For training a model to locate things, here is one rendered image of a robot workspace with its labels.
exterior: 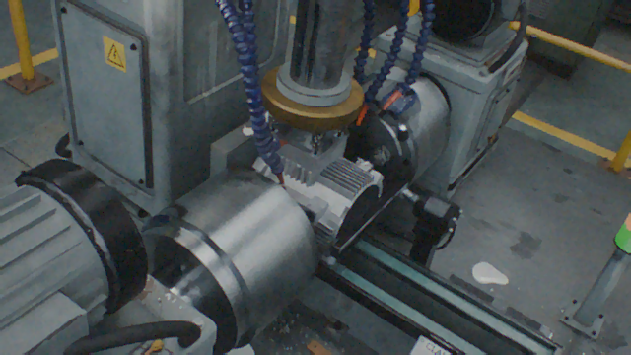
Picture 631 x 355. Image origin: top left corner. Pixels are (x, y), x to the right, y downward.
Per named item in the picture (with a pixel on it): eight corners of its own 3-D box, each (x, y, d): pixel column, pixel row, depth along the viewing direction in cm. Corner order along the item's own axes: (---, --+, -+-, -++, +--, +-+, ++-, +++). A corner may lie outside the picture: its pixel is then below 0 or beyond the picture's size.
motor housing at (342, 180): (241, 231, 125) (246, 156, 113) (297, 186, 137) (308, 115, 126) (321, 282, 117) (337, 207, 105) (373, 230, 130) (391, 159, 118)
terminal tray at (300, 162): (259, 162, 118) (262, 130, 113) (293, 138, 125) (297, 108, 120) (311, 190, 113) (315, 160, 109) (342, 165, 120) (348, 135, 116)
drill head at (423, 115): (283, 186, 138) (297, 90, 122) (378, 114, 166) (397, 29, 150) (379, 242, 128) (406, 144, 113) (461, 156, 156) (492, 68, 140)
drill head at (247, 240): (65, 353, 99) (43, 243, 83) (221, 234, 124) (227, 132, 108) (179, 450, 89) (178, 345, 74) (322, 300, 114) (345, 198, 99)
